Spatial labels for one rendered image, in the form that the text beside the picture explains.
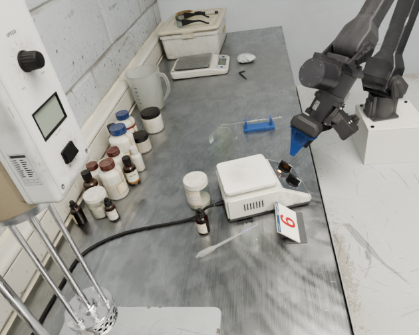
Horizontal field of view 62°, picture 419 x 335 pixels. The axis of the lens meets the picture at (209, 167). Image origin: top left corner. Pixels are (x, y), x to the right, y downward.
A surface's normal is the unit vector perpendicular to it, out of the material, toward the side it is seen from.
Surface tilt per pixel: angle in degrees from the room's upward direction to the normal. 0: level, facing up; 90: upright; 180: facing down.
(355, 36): 36
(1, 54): 90
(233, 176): 0
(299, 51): 90
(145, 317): 0
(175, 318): 0
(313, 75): 62
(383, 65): 78
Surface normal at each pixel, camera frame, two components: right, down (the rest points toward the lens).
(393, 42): -0.82, 0.11
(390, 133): -0.10, 0.61
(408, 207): -0.15, -0.79
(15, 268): 0.98, -0.06
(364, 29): -0.61, -0.38
